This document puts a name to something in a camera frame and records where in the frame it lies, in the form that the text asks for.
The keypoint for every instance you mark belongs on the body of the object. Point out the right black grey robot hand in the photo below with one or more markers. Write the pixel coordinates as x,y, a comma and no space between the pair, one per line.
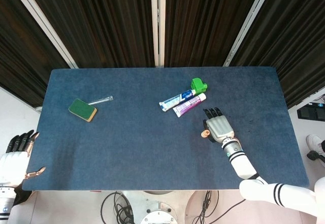
220,128

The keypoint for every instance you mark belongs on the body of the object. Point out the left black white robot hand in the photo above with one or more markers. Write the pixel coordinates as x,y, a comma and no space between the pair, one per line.
12,166

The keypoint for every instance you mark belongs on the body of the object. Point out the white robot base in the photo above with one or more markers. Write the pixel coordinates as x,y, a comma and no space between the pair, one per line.
157,216

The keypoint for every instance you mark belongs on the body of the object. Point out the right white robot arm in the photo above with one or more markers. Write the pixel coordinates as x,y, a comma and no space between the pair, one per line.
242,165

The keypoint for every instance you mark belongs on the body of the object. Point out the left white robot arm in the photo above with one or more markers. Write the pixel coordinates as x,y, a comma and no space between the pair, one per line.
6,205

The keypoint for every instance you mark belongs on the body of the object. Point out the black cloth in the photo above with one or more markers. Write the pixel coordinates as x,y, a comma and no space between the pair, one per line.
23,196

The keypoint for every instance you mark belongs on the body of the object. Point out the purple white toothpaste tube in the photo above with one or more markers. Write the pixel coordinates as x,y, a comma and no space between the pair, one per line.
189,105

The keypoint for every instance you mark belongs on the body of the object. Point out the green plastic block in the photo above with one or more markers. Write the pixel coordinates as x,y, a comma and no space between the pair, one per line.
198,84

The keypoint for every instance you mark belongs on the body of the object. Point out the blue white toothpaste tube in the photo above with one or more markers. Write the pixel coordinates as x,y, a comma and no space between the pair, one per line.
176,100

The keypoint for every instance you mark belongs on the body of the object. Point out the green yellow sponge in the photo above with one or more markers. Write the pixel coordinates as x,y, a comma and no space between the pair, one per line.
81,108

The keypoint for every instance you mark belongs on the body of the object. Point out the black device with blue sticker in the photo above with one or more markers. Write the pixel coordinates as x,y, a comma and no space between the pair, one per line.
311,112

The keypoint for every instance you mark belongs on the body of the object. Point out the white shoe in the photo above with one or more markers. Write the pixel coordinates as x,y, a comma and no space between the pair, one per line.
314,141

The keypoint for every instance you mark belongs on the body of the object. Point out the dark brown curtain panel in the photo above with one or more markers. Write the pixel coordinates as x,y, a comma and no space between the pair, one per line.
23,56
292,43
101,23
203,23

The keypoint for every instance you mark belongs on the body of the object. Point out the clear plastic tube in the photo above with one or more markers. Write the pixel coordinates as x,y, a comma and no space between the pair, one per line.
101,100

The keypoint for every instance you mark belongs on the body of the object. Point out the white frame post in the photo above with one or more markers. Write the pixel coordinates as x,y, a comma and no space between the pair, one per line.
247,23
43,23
158,23

